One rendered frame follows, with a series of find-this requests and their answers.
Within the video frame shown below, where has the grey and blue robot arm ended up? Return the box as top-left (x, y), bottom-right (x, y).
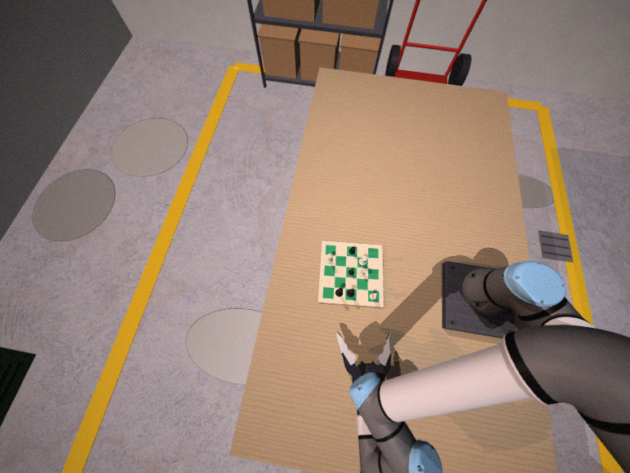
top-left (349, 261), bottom-right (630, 473)

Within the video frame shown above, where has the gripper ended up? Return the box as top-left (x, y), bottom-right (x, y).
top-left (336, 332), bottom-right (392, 383)

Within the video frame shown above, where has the green and cream checkered chessboard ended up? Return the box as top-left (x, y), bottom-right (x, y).
top-left (318, 241), bottom-right (384, 307)

